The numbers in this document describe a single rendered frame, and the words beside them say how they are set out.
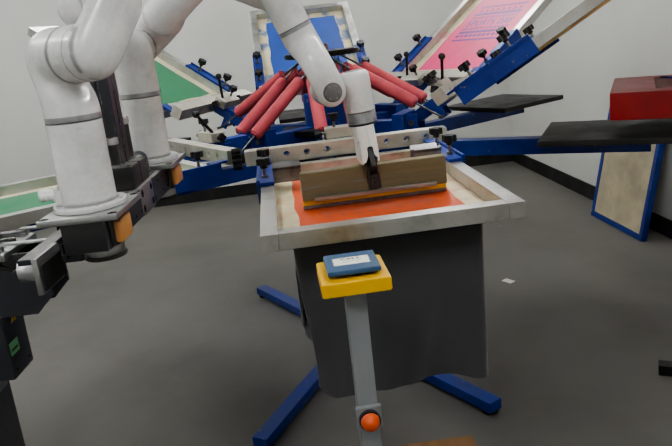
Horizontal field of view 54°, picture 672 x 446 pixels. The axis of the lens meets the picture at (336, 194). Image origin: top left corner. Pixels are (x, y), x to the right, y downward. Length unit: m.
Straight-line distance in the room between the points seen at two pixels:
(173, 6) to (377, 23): 4.65
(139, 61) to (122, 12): 0.44
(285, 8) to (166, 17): 0.27
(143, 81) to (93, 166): 0.45
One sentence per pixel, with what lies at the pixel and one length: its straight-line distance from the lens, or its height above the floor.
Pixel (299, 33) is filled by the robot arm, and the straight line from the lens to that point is 1.62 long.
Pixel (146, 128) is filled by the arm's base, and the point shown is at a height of 1.22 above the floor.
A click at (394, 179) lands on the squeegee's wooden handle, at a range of 1.73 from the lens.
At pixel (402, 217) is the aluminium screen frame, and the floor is 0.99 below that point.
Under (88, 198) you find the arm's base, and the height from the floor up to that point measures 1.16.
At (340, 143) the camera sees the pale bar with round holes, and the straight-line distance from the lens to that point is 2.22.
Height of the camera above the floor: 1.39
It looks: 14 degrees down
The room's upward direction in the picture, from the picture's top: 6 degrees counter-clockwise
